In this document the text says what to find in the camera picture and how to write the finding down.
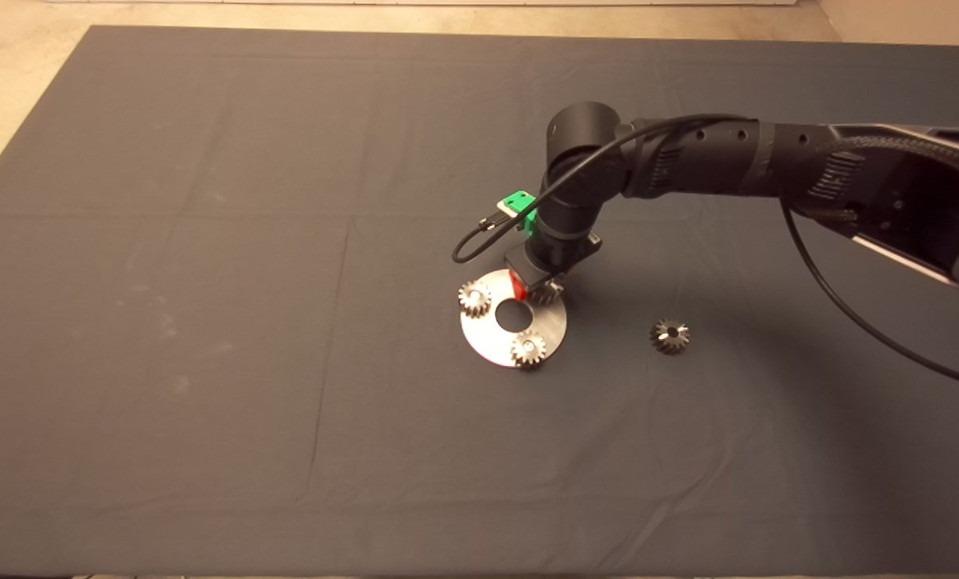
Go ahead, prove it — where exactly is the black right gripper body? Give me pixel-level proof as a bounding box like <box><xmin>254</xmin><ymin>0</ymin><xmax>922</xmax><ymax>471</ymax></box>
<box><xmin>505</xmin><ymin>232</ymin><xmax>603</xmax><ymax>293</ymax></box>

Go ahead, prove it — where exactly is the large steel spur gear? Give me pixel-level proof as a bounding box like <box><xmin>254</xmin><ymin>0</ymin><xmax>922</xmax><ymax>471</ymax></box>
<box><xmin>528</xmin><ymin>273</ymin><xmax>569</xmax><ymax>308</ymax></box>

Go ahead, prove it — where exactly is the small steel spur gear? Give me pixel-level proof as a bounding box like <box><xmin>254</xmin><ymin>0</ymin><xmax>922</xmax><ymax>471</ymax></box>
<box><xmin>649</xmin><ymin>318</ymin><xmax>691</xmax><ymax>355</ymax></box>
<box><xmin>510</xmin><ymin>330</ymin><xmax>549</xmax><ymax>371</ymax></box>
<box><xmin>457</xmin><ymin>281</ymin><xmax>493</xmax><ymax>319</ymax></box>

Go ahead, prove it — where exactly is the round metal plate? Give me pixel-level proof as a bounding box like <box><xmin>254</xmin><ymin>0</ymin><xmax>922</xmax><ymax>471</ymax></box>
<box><xmin>459</xmin><ymin>269</ymin><xmax>567</xmax><ymax>369</ymax></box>

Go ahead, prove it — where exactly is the dark grey table cloth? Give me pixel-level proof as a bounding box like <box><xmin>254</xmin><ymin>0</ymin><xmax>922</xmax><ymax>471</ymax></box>
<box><xmin>0</xmin><ymin>24</ymin><xmax>959</xmax><ymax>576</ymax></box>

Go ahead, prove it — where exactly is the bright green camera mount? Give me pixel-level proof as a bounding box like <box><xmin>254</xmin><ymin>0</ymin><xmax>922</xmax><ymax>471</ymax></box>
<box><xmin>502</xmin><ymin>190</ymin><xmax>539</xmax><ymax>236</ymax></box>

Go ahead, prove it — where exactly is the black camera cable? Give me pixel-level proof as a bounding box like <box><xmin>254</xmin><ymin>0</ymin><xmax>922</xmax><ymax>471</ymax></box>
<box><xmin>451</xmin><ymin>114</ymin><xmax>959</xmax><ymax>395</ymax></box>

